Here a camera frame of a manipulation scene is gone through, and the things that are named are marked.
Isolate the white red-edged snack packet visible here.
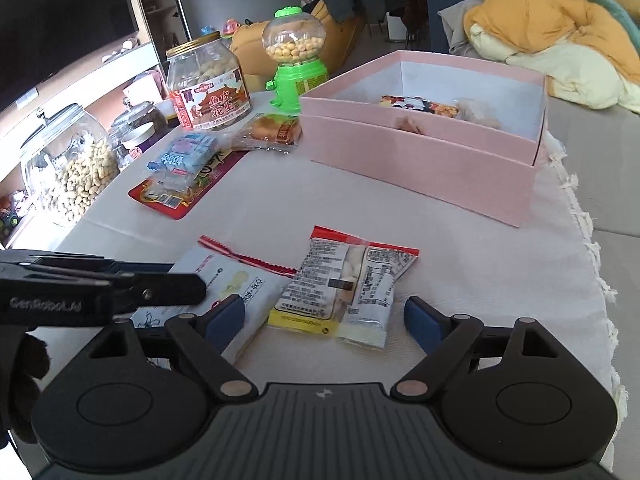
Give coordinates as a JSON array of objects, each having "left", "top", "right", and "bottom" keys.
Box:
[{"left": 131, "top": 235, "right": 296, "bottom": 363}]

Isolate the white rice cracker packet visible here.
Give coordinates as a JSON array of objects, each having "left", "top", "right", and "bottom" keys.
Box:
[{"left": 268, "top": 226, "right": 420, "bottom": 350}]

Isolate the red chicken snack bag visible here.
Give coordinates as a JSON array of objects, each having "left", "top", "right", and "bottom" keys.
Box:
[{"left": 127, "top": 148, "right": 252, "bottom": 221}]

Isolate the blue candy bag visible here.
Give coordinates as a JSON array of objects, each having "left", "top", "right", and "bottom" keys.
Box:
[{"left": 148, "top": 132, "right": 218, "bottom": 190}]

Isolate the orange pastry cake packet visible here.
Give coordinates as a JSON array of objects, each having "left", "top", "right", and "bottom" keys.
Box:
[{"left": 232, "top": 114, "right": 303, "bottom": 153}]

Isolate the panda yellow snack bag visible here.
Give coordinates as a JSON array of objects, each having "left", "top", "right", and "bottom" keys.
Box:
[{"left": 378, "top": 96, "right": 459, "bottom": 118}]

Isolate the white fringed tablecloth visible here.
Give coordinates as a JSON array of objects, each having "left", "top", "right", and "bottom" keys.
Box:
[{"left": 524, "top": 129, "right": 632, "bottom": 470}]

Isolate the large glass peanut jar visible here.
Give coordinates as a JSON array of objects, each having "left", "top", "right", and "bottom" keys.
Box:
[{"left": 20, "top": 104, "right": 119, "bottom": 224}]

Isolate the small glass jar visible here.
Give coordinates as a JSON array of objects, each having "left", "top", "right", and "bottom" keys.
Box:
[{"left": 108, "top": 96, "right": 168, "bottom": 170}]

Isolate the pink cardboard box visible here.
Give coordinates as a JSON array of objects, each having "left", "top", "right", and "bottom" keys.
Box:
[{"left": 299, "top": 50, "right": 547, "bottom": 226}]

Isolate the grey sofa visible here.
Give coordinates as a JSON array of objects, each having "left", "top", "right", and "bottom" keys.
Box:
[{"left": 437, "top": 0, "right": 640, "bottom": 311}]

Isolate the peanut jar gold lid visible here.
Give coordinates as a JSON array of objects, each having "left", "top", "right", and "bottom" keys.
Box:
[{"left": 166, "top": 32, "right": 252, "bottom": 131}]

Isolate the black television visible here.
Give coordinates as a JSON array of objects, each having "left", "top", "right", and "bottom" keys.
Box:
[{"left": 1, "top": 0, "right": 138, "bottom": 110}]

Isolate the green candy dispenser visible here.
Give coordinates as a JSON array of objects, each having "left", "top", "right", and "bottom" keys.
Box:
[{"left": 262, "top": 6, "right": 329, "bottom": 114}]

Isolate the orange plush toy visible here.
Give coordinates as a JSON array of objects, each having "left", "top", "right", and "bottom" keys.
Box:
[{"left": 230, "top": 0, "right": 364, "bottom": 92}]

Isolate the orange and cream duvet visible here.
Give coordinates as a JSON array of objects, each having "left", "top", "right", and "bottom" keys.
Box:
[{"left": 462, "top": 0, "right": 639, "bottom": 112}]

